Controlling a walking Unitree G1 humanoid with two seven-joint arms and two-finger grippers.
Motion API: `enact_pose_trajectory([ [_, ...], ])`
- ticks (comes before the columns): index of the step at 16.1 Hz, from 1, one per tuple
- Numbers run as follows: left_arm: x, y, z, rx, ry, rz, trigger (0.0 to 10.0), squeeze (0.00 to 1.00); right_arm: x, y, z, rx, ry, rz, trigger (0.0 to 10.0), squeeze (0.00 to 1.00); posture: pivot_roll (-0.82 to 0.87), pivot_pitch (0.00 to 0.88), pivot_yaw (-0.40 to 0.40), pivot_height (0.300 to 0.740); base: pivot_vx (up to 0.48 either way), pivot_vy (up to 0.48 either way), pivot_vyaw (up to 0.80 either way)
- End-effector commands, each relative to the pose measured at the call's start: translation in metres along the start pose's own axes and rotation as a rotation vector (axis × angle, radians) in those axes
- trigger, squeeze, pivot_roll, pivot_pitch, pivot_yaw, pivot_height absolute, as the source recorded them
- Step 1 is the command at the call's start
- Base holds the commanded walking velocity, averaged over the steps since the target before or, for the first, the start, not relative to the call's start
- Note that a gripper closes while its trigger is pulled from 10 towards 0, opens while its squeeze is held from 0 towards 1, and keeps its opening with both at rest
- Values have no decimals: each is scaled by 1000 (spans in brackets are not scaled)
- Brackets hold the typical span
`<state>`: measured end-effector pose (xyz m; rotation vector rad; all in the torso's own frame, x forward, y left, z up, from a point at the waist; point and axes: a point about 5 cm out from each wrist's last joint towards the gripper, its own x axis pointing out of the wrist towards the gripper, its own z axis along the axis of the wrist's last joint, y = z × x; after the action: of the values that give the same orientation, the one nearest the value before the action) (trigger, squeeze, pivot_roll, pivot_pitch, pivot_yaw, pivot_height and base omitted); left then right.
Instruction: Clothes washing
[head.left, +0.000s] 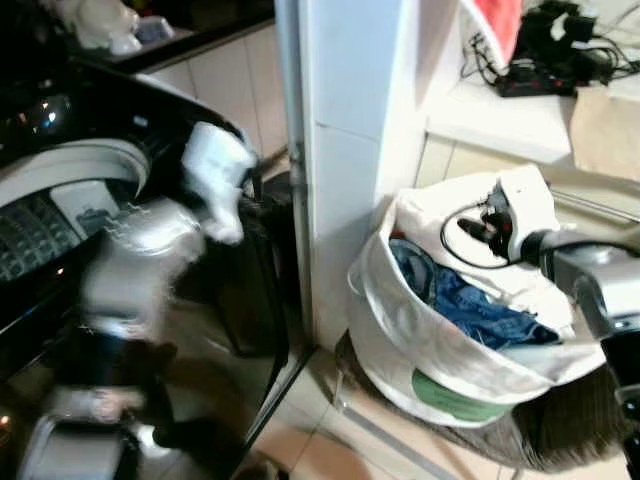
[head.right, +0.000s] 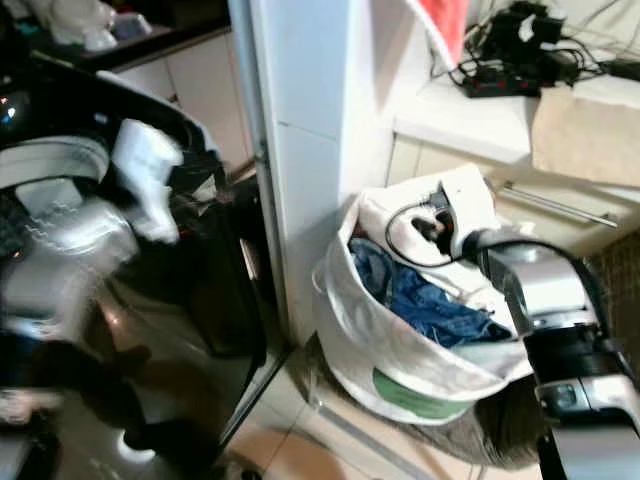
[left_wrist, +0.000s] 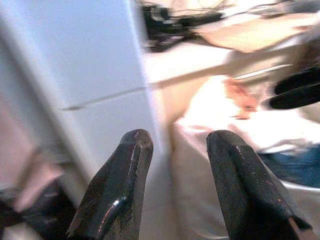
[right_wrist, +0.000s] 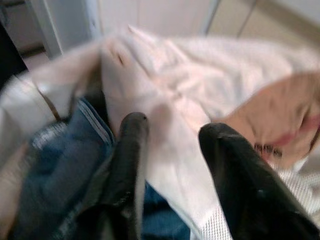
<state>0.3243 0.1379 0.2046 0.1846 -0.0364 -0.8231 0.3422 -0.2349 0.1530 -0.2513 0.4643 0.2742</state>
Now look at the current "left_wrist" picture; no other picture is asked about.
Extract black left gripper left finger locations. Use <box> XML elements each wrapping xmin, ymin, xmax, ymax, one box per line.
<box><xmin>65</xmin><ymin>128</ymin><xmax>154</xmax><ymax>240</ymax></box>

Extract dark object by floor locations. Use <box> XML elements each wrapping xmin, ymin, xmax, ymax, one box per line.
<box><xmin>0</xmin><ymin>178</ymin><xmax>77</xmax><ymax>235</ymax></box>

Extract black cable bundle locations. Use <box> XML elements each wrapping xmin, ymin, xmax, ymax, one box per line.
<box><xmin>140</xmin><ymin>4</ymin><xmax>224</xmax><ymax>53</ymax></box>

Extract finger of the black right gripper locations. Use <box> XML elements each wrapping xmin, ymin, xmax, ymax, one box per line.
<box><xmin>260</xmin><ymin>83</ymin><xmax>320</xmax><ymax>111</ymax></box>
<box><xmin>274</xmin><ymin>66</ymin><xmax>320</xmax><ymax>96</ymax></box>

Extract white cloth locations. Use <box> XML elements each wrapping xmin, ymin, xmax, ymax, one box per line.
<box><xmin>184</xmin><ymin>74</ymin><xmax>320</xmax><ymax>154</ymax></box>

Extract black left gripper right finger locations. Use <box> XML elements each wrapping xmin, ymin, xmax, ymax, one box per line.
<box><xmin>206</xmin><ymin>129</ymin><xmax>313</xmax><ymax>240</ymax></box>

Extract blue jeans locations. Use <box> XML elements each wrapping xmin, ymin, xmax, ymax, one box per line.
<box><xmin>259</xmin><ymin>144</ymin><xmax>320</xmax><ymax>189</ymax></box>

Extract pink patterned cloth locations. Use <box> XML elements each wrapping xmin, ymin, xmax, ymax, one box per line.
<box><xmin>224</xmin><ymin>77</ymin><xmax>262</xmax><ymax>119</ymax></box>

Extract white laundry basket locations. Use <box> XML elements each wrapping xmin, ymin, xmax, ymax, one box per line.
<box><xmin>171</xmin><ymin>116</ymin><xmax>320</xmax><ymax>240</ymax></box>

